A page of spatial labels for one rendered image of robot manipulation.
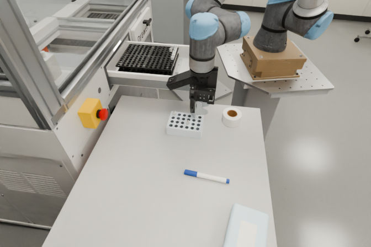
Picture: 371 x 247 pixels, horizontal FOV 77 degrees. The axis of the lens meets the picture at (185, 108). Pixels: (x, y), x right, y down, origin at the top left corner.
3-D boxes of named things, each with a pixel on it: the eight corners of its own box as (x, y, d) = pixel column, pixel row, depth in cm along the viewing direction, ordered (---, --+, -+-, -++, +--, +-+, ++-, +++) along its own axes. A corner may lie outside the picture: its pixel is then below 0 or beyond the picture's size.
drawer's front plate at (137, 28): (152, 26, 137) (149, 6, 129) (137, 50, 116) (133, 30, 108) (148, 25, 137) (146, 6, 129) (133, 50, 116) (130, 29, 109)
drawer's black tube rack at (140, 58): (179, 60, 107) (178, 47, 102) (171, 83, 94) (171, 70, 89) (131, 56, 109) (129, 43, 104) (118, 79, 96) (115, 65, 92)
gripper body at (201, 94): (213, 107, 76) (217, 76, 67) (187, 103, 77) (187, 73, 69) (215, 92, 81) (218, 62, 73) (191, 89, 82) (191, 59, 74)
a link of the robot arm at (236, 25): (228, 2, 72) (200, 10, 68) (255, 14, 66) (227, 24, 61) (225, 26, 78) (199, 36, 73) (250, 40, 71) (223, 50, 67)
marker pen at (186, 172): (229, 180, 71) (229, 177, 70) (228, 184, 70) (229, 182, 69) (185, 170, 74) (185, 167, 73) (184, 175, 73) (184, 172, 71)
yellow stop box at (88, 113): (106, 114, 81) (101, 98, 76) (98, 129, 76) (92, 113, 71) (93, 112, 81) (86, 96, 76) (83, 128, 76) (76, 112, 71)
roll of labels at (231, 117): (228, 130, 86) (230, 122, 83) (217, 118, 90) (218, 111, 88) (243, 123, 88) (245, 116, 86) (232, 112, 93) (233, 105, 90)
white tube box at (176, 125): (203, 122, 89) (203, 114, 86) (200, 139, 83) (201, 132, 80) (171, 118, 90) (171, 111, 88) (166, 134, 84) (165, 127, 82)
